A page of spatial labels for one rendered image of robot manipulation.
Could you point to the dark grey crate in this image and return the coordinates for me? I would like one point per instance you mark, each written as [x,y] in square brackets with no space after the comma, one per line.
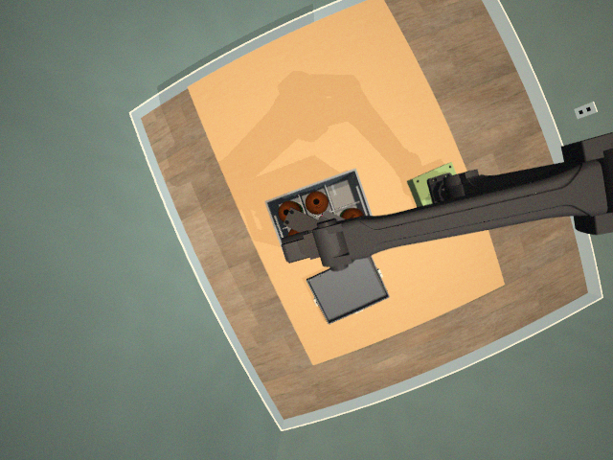
[339,195]

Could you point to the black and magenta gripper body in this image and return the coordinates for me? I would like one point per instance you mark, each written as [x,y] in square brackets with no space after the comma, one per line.
[329,215]

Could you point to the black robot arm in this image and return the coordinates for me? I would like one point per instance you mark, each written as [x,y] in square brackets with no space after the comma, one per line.
[581,186]

